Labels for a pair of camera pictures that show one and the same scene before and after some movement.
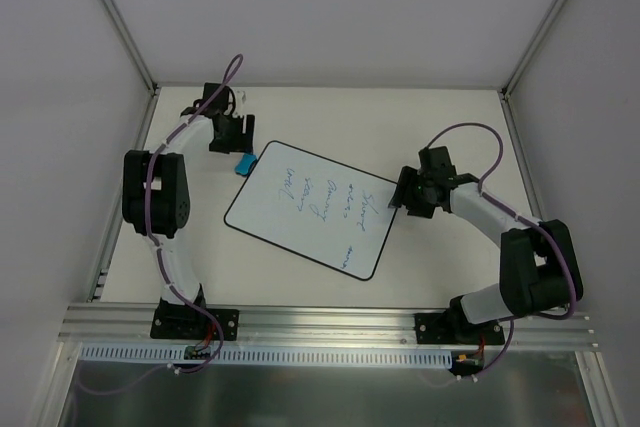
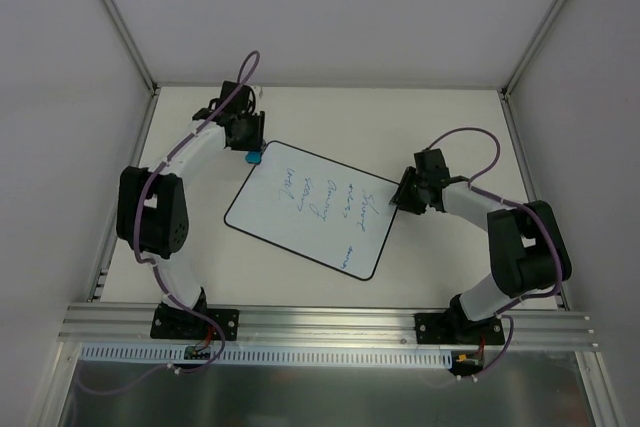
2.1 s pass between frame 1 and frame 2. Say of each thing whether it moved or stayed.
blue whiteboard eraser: moved
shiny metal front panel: stayed
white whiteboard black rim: stayed
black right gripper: stayed
